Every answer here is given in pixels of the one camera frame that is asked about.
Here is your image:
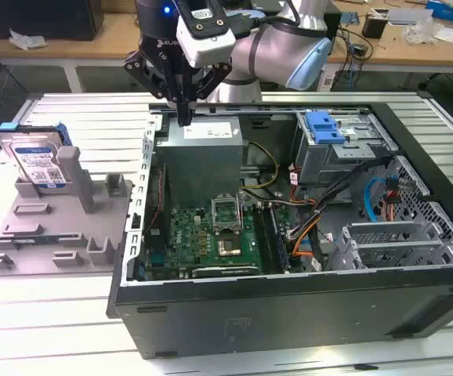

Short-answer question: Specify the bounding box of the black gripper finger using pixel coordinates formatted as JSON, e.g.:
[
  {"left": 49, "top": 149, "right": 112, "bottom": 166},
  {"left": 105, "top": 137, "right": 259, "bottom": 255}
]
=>
[
  {"left": 123, "top": 49, "right": 187, "bottom": 127},
  {"left": 186, "top": 61, "right": 234, "bottom": 127}
]

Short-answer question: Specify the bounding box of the hard disk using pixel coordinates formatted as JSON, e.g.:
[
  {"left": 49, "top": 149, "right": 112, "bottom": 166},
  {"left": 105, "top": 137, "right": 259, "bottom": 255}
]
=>
[{"left": 0, "top": 121, "right": 69, "bottom": 193}]

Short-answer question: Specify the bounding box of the orange power wire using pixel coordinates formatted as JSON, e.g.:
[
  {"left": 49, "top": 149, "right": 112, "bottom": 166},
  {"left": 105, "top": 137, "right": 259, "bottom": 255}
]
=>
[{"left": 382, "top": 190, "right": 404, "bottom": 220}]

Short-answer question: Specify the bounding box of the metal disk bay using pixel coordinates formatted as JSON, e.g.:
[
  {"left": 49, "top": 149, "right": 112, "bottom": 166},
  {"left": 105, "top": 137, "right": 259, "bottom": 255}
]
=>
[{"left": 326, "top": 220, "right": 453, "bottom": 271}]

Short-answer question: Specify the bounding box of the wooden desk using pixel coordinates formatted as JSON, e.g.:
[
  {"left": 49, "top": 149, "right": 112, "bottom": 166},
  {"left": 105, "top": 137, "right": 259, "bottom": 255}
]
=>
[{"left": 0, "top": 0, "right": 453, "bottom": 93}]

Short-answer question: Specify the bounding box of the grey power supply unit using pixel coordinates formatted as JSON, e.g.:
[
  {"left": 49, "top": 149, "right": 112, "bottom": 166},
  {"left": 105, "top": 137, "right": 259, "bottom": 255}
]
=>
[{"left": 154, "top": 116, "right": 245, "bottom": 208}]

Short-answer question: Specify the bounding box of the large black computer box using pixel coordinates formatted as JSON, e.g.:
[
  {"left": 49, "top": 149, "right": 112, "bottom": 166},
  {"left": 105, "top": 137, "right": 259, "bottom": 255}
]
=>
[{"left": 0, "top": 0, "right": 105, "bottom": 42}]

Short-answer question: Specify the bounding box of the crumpled white paper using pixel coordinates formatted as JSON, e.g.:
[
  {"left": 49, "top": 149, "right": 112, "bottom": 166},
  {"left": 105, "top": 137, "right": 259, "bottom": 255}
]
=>
[{"left": 8, "top": 27, "right": 49, "bottom": 51}]

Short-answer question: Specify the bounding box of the blue plastic drive latch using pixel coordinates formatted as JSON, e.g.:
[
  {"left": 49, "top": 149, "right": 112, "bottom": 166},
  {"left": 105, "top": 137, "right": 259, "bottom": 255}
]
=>
[{"left": 305, "top": 111, "right": 347, "bottom": 145}]

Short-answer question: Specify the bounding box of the black tower computer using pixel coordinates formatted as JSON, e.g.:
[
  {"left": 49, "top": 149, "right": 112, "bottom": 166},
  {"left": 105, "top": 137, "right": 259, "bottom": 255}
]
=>
[{"left": 323, "top": 11, "right": 343, "bottom": 46}]

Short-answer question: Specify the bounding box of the metal optical drive cage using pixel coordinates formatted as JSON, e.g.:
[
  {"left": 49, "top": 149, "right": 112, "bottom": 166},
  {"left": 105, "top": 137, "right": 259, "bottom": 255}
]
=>
[{"left": 293, "top": 111, "right": 400, "bottom": 190}]

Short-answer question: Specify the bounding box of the metal socket cover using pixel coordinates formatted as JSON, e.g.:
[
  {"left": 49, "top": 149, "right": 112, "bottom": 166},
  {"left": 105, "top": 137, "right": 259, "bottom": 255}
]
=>
[{"left": 209, "top": 193, "right": 245, "bottom": 236}]

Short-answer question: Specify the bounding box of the green motherboard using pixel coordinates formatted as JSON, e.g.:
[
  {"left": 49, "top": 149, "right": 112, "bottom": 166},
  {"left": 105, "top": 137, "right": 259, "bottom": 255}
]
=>
[{"left": 143, "top": 193, "right": 302, "bottom": 281}]

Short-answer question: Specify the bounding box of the small black box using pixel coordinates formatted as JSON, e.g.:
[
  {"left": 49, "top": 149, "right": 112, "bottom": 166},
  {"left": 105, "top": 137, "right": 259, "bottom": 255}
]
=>
[{"left": 361, "top": 13, "right": 389, "bottom": 39}]

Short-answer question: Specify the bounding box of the black RAM slot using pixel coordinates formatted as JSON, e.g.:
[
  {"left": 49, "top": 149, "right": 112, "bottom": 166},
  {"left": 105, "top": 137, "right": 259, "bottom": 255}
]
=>
[{"left": 253, "top": 203, "right": 274, "bottom": 275}]

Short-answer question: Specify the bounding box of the CPU socket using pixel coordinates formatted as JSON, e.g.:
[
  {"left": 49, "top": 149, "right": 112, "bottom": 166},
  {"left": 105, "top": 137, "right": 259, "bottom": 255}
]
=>
[{"left": 215, "top": 230, "right": 244, "bottom": 259}]

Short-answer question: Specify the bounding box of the RAM stick with chips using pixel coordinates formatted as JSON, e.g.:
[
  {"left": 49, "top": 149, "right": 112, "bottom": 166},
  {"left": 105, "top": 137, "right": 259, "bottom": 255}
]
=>
[{"left": 269, "top": 204, "right": 291, "bottom": 274}]

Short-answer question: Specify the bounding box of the grey plastic parts rack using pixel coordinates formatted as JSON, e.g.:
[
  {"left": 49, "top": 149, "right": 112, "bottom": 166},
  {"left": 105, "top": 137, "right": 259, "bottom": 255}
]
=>
[{"left": 0, "top": 146, "right": 136, "bottom": 280}]

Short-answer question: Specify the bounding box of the black graphics card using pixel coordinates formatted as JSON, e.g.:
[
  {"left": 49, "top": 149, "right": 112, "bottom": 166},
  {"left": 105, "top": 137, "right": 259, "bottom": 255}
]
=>
[{"left": 190, "top": 264, "right": 259, "bottom": 279}]

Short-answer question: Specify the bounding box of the clear plastic bag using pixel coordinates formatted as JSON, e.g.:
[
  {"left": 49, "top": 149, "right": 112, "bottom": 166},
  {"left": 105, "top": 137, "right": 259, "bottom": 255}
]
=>
[{"left": 401, "top": 17, "right": 437, "bottom": 44}]

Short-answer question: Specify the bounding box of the RAM stick on rack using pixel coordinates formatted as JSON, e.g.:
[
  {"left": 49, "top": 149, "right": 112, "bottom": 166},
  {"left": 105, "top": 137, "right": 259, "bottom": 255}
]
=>
[{"left": 0, "top": 233, "right": 82, "bottom": 246}]

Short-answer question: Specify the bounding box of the blue cardboard box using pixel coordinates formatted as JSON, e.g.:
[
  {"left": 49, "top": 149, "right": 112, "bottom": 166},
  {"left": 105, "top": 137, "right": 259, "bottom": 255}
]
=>
[{"left": 425, "top": 0, "right": 453, "bottom": 24}]

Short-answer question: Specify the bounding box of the black open PC case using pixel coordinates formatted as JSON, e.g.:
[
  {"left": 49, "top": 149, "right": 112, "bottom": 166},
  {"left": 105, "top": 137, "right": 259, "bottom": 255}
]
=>
[{"left": 106, "top": 99, "right": 453, "bottom": 360}]

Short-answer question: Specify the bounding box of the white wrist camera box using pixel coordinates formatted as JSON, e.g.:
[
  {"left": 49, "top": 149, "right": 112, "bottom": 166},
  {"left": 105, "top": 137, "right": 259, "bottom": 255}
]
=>
[{"left": 176, "top": 0, "right": 237, "bottom": 68}]

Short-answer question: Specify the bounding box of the black camera cable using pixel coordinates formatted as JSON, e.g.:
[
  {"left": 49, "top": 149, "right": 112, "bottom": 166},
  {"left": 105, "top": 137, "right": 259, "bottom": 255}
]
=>
[{"left": 228, "top": 0, "right": 303, "bottom": 39}]

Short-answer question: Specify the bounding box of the yellow and black wire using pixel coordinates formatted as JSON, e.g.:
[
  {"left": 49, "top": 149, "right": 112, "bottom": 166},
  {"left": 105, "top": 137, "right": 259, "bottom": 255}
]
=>
[{"left": 240, "top": 140, "right": 281, "bottom": 193}]

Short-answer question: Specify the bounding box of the black cable bundle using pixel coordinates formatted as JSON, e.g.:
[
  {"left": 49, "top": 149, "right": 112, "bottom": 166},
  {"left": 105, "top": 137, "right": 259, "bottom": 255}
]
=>
[{"left": 288, "top": 154, "right": 392, "bottom": 271}]

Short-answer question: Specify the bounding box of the orange red wire bundle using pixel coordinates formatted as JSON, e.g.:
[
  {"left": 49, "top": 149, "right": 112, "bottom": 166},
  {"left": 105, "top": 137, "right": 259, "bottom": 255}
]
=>
[{"left": 292, "top": 219, "right": 324, "bottom": 259}]

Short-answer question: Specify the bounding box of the blue data wire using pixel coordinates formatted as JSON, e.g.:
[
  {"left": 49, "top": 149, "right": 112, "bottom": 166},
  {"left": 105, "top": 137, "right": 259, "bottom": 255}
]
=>
[{"left": 363, "top": 175, "right": 402, "bottom": 222}]

